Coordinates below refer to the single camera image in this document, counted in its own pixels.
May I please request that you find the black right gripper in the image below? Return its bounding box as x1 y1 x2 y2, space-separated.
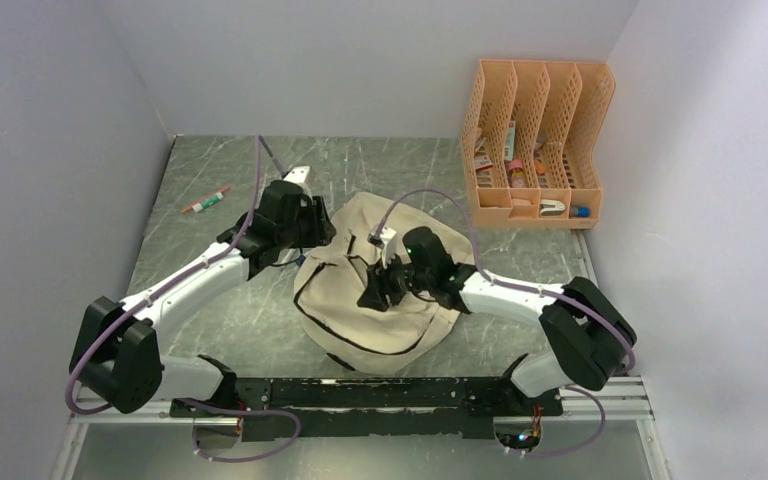
357 249 433 313

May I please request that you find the beige canvas backpack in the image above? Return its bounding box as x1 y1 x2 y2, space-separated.
292 192 474 375

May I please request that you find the orange green white marker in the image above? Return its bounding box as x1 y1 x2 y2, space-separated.
181 186 230 214

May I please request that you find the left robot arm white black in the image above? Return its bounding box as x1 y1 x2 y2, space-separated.
65 180 335 416

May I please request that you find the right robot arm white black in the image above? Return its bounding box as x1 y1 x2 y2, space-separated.
357 227 637 414

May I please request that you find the white stapler in organizer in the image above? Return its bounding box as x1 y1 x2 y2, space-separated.
539 199 567 217

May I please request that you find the green white packet in organizer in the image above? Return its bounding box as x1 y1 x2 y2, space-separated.
503 120 516 162

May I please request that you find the blue cap item in organizer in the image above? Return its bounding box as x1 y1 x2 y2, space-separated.
569 206 591 218

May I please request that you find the orange plastic file organizer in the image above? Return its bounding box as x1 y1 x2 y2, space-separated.
460 59 616 230

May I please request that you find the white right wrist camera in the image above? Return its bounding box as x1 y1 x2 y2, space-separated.
367 226 398 267

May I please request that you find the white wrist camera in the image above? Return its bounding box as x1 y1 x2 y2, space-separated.
282 166 315 192
367 226 398 267

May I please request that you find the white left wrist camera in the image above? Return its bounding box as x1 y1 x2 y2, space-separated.
282 166 315 192

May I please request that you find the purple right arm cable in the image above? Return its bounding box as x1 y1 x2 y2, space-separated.
370 189 637 460

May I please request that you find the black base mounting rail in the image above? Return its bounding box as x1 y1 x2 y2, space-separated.
170 376 564 444

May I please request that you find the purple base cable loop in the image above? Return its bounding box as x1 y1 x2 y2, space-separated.
191 405 302 464

